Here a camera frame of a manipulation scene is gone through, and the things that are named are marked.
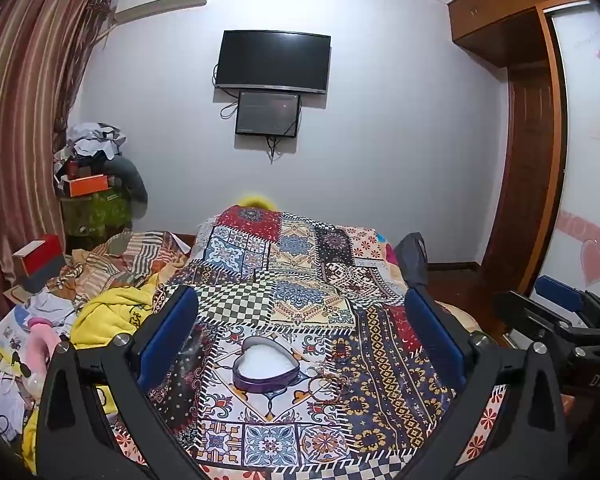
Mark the orange box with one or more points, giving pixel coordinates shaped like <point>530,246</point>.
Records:
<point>85,185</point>

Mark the small black wall monitor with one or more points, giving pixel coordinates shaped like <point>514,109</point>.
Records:
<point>267,114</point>

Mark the red box with wooden lid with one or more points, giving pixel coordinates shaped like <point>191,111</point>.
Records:
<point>42,257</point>

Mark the white sliding door with hearts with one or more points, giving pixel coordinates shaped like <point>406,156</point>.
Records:
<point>585,185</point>

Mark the pile of grey white clothes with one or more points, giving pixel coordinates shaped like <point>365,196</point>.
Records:
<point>92,140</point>

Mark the brown wooden door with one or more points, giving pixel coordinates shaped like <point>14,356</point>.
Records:
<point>525,160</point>

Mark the striped brown curtain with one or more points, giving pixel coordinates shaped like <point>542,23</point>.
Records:
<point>20,125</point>

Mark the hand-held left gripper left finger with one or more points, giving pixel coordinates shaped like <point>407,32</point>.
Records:
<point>170,330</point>

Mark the pile of papers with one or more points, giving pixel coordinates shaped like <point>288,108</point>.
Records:
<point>10,330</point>

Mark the wooden overhead cabinet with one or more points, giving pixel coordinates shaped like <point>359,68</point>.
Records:
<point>500,15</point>

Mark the dark grey jacket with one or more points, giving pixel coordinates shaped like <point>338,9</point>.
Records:
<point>130,180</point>

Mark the yellow round object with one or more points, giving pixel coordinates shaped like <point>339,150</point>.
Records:
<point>256,201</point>

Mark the yellow cartoon blanket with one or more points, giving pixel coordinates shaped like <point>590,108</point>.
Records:
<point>110,315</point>

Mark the black bag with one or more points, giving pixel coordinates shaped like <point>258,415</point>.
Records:
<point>412,257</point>

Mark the floral pink pillow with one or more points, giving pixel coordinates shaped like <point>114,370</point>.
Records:
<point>387,250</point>

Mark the purple heart-shaped box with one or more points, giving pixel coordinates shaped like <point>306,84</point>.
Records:
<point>265,360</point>

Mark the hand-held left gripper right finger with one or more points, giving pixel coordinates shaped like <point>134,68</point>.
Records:
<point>432,332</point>

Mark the pink plush toy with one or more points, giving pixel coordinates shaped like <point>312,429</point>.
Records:
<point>42,355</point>

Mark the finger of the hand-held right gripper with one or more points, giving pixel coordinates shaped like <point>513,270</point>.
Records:
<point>535,315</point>
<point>560,292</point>

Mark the black wall television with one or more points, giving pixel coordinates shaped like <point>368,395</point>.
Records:
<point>272,62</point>

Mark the colourful patchwork blanket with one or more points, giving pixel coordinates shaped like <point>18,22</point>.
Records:
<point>300,285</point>

